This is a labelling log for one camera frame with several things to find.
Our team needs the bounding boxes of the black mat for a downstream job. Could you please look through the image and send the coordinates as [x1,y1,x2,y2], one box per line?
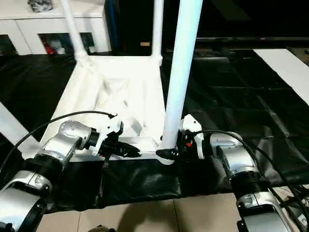
[0,47,309,215]

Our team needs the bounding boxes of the white flat board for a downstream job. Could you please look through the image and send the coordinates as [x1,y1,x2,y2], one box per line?
[253,48,309,106]

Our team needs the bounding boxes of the white plastic table leg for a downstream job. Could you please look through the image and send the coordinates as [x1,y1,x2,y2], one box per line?
[60,0,88,65]
[151,0,164,65]
[160,0,203,152]
[0,101,39,155]

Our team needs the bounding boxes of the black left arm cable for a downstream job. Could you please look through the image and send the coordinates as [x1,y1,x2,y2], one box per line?
[0,110,118,170]

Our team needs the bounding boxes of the white plastic table top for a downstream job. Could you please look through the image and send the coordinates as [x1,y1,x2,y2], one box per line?
[20,55,181,166]

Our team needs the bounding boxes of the black flat stand base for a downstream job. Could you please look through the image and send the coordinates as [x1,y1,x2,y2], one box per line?
[289,207,309,230]

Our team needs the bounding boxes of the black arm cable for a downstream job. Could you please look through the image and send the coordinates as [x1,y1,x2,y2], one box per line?
[0,110,118,170]
[190,130,309,232]

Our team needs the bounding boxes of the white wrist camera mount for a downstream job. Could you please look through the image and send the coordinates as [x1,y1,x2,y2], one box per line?
[93,116,124,157]
[180,114,206,160]

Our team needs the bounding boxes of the white cabinet with glass doors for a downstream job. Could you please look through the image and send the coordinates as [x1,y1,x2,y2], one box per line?
[0,0,112,56]

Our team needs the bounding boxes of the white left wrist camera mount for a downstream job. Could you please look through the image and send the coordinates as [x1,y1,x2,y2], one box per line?
[93,116,124,157]

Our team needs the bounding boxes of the red bottle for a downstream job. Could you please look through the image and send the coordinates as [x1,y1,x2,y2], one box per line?
[44,41,56,56]

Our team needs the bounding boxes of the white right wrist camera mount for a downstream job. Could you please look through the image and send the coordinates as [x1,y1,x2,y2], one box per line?
[180,114,206,160]

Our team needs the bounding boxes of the dark rounded robot part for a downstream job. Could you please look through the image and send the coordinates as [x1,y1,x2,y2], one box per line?
[90,224,116,232]

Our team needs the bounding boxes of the tangled black floor cables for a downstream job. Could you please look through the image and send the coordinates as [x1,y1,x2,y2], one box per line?
[282,183,309,211]

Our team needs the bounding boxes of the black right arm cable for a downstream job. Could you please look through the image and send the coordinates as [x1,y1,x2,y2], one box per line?
[190,130,309,232]

